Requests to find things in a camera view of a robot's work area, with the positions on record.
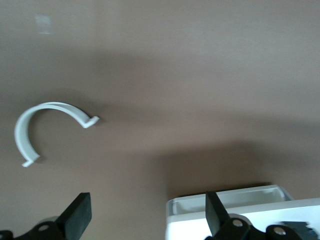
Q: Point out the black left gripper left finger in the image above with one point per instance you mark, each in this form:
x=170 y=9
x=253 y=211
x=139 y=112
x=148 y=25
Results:
x=75 y=215

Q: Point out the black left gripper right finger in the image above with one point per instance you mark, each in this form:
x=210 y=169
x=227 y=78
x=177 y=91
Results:
x=217 y=217

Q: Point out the white plastic drawer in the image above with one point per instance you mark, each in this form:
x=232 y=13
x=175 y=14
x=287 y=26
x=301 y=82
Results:
x=250 y=198

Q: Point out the white curved plastic clip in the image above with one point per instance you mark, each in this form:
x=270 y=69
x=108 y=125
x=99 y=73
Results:
x=21 y=132

